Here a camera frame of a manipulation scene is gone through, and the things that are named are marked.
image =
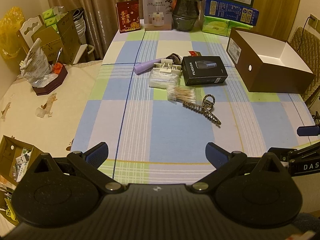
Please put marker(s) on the black product box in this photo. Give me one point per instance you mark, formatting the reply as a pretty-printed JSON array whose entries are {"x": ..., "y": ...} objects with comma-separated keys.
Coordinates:
[{"x": 203, "y": 71}]

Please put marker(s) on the white plastic hair clip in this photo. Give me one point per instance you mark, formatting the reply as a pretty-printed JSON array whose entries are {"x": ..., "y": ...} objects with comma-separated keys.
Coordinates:
[{"x": 167, "y": 66}]

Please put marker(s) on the brown cardboard box white inside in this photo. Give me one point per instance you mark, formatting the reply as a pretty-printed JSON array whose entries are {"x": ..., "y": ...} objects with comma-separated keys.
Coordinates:
[{"x": 265, "y": 72}]

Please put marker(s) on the stack of green tissue packs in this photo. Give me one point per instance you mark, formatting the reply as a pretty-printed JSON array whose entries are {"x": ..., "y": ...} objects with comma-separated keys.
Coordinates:
[{"x": 51, "y": 17}]

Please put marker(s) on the wall socket with plug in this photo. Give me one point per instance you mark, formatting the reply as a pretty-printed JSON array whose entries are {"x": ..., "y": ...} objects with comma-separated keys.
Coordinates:
[{"x": 314, "y": 22}]

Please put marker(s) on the quilted chair cover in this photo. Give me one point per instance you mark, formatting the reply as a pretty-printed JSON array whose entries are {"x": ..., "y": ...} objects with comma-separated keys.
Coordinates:
[{"x": 302, "y": 45}]

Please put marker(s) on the green tissue pack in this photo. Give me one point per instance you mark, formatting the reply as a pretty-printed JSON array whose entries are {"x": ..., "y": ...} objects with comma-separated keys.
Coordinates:
[
  {"x": 215, "y": 25},
  {"x": 240, "y": 26}
]

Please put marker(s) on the dark brown fabric bundle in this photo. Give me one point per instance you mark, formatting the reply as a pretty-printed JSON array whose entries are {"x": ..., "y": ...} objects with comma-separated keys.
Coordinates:
[{"x": 176, "y": 57}]

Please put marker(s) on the tall cardboard box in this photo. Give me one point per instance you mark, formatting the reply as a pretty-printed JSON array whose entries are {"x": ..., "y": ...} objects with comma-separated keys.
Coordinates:
[{"x": 67, "y": 35}]

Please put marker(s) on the yellow plastic bag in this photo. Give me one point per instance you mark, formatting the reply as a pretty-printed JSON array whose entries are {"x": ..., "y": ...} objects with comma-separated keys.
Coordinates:
[{"x": 10, "y": 35}]

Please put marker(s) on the blue carton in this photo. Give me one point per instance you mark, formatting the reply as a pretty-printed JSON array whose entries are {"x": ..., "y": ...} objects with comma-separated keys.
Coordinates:
[{"x": 230, "y": 11}]

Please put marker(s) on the small cardboard box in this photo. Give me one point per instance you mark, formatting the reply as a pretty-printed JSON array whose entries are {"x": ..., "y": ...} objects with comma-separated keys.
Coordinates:
[{"x": 48, "y": 42}]

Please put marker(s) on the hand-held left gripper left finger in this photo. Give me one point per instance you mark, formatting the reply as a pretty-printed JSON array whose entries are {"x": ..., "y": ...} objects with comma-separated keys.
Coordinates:
[{"x": 97, "y": 155}]

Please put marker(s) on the white humidifier box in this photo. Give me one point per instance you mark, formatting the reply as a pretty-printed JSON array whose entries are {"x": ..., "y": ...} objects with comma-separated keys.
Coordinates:
[{"x": 157, "y": 11}]

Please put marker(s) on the cotton swab bag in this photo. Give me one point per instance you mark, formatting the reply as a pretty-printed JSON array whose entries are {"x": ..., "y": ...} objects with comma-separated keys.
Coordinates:
[{"x": 181, "y": 93}]

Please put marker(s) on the purple tube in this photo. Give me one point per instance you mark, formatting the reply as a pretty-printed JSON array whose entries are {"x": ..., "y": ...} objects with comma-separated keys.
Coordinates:
[{"x": 145, "y": 67}]

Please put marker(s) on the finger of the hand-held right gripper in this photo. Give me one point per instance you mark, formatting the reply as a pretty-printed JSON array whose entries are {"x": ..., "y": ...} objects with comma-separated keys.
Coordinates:
[
  {"x": 308, "y": 130},
  {"x": 277, "y": 152}
]

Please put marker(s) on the beige printed tablecloth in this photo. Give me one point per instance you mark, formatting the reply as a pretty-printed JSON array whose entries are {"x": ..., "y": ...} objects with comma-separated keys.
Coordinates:
[{"x": 37, "y": 130}]

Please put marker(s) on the red sachet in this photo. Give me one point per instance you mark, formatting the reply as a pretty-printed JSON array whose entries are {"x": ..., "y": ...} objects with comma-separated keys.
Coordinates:
[{"x": 194, "y": 53}]

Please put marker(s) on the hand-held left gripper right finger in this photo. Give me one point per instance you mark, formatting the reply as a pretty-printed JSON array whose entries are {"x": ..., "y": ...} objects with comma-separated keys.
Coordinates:
[{"x": 216, "y": 155}]

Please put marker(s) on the clear floss pick box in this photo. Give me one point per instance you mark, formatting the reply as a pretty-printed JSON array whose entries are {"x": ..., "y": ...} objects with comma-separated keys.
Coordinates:
[{"x": 162, "y": 80}]

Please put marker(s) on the orange ornament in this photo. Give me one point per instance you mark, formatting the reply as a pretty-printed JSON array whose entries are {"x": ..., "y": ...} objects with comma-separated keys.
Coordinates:
[{"x": 58, "y": 68}]

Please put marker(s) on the stack of wrapped dark bowls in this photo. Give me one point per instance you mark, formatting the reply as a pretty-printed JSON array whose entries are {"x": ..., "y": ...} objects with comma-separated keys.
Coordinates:
[{"x": 187, "y": 7}]

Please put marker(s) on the white printed plastic bag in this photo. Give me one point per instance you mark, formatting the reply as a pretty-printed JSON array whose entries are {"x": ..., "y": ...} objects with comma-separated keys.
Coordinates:
[{"x": 35, "y": 62}]

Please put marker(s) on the small clear plastic packet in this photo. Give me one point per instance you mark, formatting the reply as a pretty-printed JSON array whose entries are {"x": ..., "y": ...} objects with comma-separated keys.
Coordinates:
[{"x": 43, "y": 112}]

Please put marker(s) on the metal spoon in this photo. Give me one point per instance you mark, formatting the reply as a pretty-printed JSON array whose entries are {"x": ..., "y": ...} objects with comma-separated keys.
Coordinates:
[{"x": 59, "y": 55}]

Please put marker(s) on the white carved chair back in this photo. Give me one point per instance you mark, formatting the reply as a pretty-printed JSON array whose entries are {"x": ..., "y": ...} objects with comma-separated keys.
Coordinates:
[{"x": 30, "y": 27}]

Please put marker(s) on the red printed box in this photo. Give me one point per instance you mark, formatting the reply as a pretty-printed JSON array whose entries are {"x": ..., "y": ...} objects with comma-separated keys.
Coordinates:
[{"x": 128, "y": 17}]

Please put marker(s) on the dark red octagonal tray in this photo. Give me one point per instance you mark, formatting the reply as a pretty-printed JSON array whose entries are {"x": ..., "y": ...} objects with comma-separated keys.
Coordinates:
[{"x": 50, "y": 85}]

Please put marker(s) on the white plastic stand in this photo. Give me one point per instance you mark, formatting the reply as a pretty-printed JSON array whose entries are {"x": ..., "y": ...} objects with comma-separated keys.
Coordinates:
[{"x": 81, "y": 53}]

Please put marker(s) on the open cardboard box with packets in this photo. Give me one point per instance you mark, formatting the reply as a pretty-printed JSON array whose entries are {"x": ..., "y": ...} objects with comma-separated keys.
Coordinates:
[{"x": 7, "y": 155}]

